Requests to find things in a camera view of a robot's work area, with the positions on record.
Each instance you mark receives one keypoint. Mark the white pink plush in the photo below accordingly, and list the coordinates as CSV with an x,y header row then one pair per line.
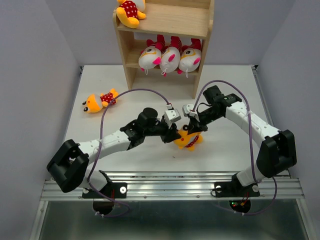
x,y
190,57
170,58
150,57

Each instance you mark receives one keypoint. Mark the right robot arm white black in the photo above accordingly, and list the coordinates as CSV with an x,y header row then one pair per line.
x,y
277,149

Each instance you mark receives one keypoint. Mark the orange plush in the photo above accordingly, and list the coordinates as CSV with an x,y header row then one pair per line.
x,y
95,103
130,12

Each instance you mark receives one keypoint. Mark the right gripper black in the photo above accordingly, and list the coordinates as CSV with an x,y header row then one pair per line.
x,y
195,124

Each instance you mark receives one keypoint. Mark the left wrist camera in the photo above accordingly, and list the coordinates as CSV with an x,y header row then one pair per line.
x,y
171,115

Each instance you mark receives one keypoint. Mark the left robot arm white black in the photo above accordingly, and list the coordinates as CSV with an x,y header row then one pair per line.
x,y
69,165

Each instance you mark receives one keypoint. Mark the aluminium mounting rail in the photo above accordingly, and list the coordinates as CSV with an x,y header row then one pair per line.
x,y
197,186

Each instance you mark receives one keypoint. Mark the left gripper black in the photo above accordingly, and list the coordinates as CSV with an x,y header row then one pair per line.
x,y
172,134

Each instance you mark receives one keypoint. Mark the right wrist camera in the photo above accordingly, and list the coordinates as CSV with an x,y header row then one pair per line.
x,y
189,111

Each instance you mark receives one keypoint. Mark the orange plush facing up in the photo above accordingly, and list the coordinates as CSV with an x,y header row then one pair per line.
x,y
186,140

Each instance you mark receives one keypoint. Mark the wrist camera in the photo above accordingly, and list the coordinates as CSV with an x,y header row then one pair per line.
x,y
189,111
171,115

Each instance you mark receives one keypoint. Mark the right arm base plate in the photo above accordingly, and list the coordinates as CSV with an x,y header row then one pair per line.
x,y
229,189

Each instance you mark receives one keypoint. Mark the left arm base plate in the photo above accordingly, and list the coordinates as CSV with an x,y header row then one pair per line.
x,y
115,190

